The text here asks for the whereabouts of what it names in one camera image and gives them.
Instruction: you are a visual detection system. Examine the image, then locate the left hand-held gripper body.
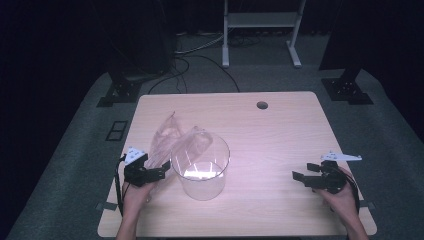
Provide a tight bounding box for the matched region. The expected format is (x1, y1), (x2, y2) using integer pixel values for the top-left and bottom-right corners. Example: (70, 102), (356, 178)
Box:
(123, 146), (155, 188)

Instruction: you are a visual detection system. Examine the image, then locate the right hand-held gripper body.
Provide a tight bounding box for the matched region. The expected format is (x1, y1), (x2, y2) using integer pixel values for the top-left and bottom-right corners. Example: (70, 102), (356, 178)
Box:
(319, 151), (363, 195)

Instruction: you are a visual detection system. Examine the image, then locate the clear plastic bag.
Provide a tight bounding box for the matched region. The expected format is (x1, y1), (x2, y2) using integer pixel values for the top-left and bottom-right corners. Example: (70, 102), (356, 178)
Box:
(145, 111), (215, 204)

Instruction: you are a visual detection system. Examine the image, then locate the clear cylindrical container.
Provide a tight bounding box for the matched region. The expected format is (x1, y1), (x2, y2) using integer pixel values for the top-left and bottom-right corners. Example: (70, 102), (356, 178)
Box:
(170, 130), (231, 202)

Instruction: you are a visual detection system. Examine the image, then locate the person's right hand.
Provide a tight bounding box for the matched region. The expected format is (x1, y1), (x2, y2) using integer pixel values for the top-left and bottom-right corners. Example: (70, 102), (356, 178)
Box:
(313, 167), (361, 223)

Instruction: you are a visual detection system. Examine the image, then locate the person's left hand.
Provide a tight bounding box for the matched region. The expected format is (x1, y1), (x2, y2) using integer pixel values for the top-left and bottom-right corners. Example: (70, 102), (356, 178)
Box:
(122, 181), (157, 223)

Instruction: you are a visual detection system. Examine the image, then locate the black floor socket plate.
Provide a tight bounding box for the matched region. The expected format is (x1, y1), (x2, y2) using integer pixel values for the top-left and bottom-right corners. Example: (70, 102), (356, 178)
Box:
(105, 120), (129, 142)

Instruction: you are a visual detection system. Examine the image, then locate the black stand base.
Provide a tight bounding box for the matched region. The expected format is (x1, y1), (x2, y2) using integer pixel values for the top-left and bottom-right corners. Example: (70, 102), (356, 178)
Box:
(96, 63), (143, 109)
(320, 66), (375, 106)

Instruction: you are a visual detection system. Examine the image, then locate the dark box-shaped equipment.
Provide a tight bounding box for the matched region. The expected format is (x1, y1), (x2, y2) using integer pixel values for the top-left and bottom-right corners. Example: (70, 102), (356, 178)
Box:
(108, 0), (175, 77)

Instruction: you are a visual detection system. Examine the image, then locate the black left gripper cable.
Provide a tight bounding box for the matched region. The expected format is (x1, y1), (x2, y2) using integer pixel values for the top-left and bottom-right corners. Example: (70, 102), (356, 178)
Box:
(114, 153), (128, 216)

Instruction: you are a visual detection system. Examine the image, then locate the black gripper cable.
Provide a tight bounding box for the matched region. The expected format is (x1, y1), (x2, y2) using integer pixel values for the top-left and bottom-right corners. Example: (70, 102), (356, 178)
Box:
(114, 153), (128, 216)
(339, 167), (362, 214)

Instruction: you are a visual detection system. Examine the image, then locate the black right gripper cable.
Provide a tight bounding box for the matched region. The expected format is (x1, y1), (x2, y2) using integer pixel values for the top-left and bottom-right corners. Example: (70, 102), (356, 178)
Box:
(339, 167), (362, 214)

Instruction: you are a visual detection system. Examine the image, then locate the black floor cable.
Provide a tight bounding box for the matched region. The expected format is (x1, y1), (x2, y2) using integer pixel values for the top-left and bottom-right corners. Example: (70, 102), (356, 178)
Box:
(147, 54), (241, 95)

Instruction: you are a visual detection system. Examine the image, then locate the grey floor cable bundle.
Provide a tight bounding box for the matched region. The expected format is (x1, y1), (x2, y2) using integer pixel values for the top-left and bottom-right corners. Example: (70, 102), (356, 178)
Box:
(173, 30), (225, 56)

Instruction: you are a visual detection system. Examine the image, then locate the white metal stand frame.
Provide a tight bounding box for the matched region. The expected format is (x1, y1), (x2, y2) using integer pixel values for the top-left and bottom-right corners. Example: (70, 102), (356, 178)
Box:
(221, 0), (307, 70)

